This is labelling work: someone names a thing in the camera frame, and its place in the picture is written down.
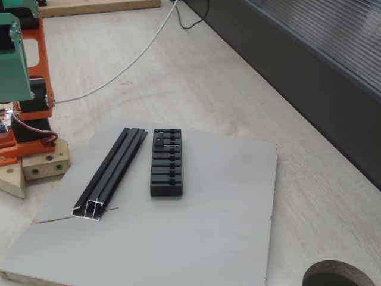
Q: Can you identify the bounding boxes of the black slotted holder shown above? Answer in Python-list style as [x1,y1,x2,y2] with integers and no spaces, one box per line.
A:
[149,128,184,197]

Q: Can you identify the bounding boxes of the beige wooden block with hole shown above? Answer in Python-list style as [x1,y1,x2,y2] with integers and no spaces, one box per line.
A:
[0,157,27,200]

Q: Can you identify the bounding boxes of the grey chipboard panel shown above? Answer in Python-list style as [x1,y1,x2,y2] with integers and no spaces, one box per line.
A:
[0,116,279,286]

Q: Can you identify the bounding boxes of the pale wooden base block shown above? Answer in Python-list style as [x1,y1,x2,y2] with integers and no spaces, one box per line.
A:
[22,139,71,181]

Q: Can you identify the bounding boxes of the long wooden plank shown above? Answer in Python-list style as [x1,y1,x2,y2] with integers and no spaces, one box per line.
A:
[40,0,161,18]

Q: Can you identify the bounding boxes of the red controller circuit board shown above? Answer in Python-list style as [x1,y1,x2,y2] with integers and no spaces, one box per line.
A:
[0,104,14,138]

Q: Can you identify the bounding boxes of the white horizontal window blinds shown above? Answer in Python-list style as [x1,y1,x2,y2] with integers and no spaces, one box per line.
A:
[242,0,381,104]

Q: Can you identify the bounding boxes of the black aluminium profile rail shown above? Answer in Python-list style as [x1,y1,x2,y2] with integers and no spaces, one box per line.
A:
[71,127,149,222]

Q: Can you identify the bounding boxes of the black looped cable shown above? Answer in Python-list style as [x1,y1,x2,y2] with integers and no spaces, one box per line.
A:
[175,0,211,30]

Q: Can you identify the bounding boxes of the white USB cable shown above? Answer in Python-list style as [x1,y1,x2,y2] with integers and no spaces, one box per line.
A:
[55,0,179,104]

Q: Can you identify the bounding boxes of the tricolour base servo wire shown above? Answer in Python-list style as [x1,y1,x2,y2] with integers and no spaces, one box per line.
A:
[11,114,58,147]

